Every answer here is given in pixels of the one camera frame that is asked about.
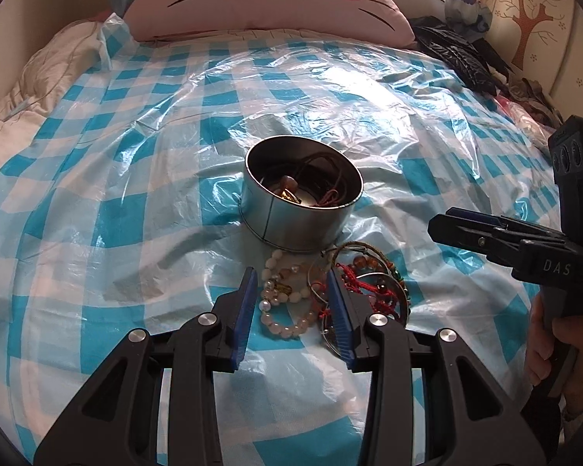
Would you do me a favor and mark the pink and blue curtain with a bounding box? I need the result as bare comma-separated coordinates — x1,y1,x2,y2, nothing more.
444,0,497,43

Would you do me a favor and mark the black puffer jacket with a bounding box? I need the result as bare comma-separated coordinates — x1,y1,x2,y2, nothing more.
410,16,511,97

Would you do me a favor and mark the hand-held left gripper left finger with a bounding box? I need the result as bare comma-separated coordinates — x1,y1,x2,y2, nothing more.
33,267,259,466

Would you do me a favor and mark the white quilt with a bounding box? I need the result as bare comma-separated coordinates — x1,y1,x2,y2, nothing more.
0,19,112,149

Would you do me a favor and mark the pile of clothes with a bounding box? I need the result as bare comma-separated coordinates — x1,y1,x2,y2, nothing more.
490,43,564,149

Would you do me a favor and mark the small pearl bracelet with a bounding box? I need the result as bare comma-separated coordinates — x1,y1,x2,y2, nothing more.
260,276,292,312

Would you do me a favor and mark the tree print wardrobe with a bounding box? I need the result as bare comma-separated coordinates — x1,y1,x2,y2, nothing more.
486,0,583,110

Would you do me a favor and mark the pink bead bracelet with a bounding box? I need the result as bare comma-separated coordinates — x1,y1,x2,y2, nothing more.
259,291,321,341

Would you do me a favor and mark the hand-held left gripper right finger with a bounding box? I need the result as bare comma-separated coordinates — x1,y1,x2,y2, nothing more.
325,269,547,466

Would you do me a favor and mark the red string bracelet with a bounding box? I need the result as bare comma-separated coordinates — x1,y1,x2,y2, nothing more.
321,262,411,323

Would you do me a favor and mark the pink cat face pillow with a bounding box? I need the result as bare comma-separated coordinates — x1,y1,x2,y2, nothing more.
124,0,416,49

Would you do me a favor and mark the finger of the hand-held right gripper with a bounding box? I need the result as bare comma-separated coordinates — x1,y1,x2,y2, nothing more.
444,207,564,247
428,214,520,273

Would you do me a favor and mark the silver wire bangle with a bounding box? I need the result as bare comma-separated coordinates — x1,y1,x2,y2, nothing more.
307,252,414,350

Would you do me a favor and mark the brown cord necklace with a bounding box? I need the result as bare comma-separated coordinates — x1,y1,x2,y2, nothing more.
291,151,359,207

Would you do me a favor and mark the amber bead bracelet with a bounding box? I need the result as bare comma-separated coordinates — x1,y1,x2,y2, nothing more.
342,255,389,292

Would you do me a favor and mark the round metal tin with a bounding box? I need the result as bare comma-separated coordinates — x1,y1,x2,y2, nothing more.
239,136,364,254

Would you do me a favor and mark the blue checked plastic sheet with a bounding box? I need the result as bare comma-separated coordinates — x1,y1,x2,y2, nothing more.
0,12,564,466

